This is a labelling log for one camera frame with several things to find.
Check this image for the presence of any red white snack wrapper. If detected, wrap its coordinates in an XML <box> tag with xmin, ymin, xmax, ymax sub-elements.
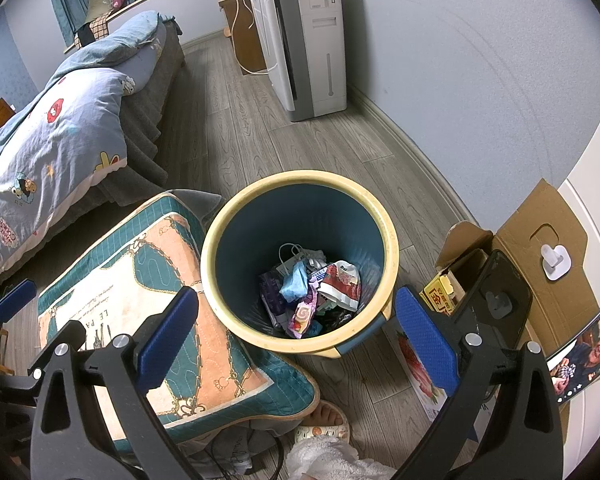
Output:
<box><xmin>317</xmin><ymin>260</ymin><xmax>361</xmax><ymax>312</ymax></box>

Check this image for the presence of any blue surgical face mask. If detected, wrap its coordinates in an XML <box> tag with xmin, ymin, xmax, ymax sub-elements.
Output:
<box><xmin>277</xmin><ymin>243</ymin><xmax>309</xmax><ymax>304</ymax></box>

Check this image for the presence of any pink purple candy wrapper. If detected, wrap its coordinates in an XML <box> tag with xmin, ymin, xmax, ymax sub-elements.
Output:
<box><xmin>288</xmin><ymin>283</ymin><xmax>317</xmax><ymax>339</ymax></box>

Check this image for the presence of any black plastic trash bag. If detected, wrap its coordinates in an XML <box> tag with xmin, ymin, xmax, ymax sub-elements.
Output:
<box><xmin>310</xmin><ymin>307</ymin><xmax>355</xmax><ymax>336</ymax></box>

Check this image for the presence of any teal and yellow trash bin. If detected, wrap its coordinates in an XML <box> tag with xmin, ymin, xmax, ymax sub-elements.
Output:
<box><xmin>200</xmin><ymin>170</ymin><xmax>400</xmax><ymax>359</ymax></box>

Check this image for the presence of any printed photo sheet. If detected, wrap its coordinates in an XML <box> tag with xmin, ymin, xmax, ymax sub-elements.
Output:
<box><xmin>547</xmin><ymin>312</ymin><xmax>600</xmax><ymax>404</ymax></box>

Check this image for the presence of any teal orange patterned cushion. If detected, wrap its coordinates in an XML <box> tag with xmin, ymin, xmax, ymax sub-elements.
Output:
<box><xmin>38</xmin><ymin>191</ymin><xmax>320</xmax><ymax>445</ymax></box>

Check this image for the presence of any foot in slipper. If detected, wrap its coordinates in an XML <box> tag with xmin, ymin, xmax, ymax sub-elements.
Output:
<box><xmin>294</xmin><ymin>400</ymin><xmax>351</xmax><ymax>443</ymax></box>

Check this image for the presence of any brown cardboard box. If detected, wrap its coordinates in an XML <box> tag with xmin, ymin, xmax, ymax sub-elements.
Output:
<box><xmin>434</xmin><ymin>178</ymin><xmax>600</xmax><ymax>443</ymax></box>

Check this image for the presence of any wooden side cabinet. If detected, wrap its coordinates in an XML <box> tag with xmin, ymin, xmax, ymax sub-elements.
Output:
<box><xmin>219</xmin><ymin>0</ymin><xmax>266</xmax><ymax>74</ymax></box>

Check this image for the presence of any white grey air purifier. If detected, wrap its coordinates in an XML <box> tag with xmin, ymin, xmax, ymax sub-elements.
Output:
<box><xmin>250</xmin><ymin>0</ymin><xmax>347</xmax><ymax>122</ymax></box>

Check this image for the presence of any white cable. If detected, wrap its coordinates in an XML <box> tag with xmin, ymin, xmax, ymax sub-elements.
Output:
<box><xmin>226</xmin><ymin>0</ymin><xmax>278</xmax><ymax>77</ymax></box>

